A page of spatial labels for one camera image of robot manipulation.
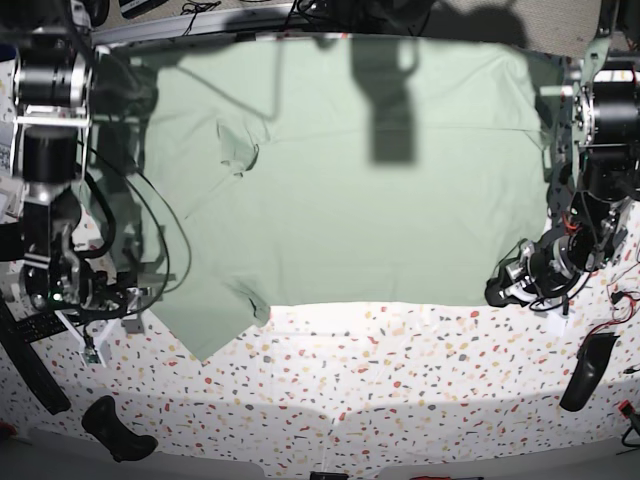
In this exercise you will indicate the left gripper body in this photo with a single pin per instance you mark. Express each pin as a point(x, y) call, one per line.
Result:
point(541, 278)

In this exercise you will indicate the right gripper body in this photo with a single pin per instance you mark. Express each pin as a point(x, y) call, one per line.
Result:
point(90, 298)

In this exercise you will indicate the light green T-shirt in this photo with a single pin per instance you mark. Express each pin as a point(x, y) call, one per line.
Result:
point(365, 170)

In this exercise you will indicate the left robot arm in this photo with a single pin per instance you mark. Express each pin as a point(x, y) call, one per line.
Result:
point(594, 176)

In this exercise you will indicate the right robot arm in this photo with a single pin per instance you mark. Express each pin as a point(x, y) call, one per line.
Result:
point(56, 76)

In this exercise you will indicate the black TV remote control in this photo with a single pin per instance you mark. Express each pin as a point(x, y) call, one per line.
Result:
point(39, 326)

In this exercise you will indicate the long black bar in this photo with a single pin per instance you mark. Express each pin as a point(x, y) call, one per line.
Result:
point(30, 367)

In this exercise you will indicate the black game controller grip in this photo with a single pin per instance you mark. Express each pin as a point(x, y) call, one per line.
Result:
point(101, 421)

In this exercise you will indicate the clear plastic parts box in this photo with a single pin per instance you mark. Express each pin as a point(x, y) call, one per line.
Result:
point(11, 188)

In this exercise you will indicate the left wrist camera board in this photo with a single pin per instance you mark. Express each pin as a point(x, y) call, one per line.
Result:
point(557, 323)

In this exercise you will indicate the black curved handle right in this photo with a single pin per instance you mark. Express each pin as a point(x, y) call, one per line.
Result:
point(593, 359)

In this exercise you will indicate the black curved handle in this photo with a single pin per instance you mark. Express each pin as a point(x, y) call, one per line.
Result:
point(593, 359)
point(11, 241)

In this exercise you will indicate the black curved handle left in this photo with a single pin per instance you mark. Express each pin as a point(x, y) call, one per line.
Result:
point(11, 241)

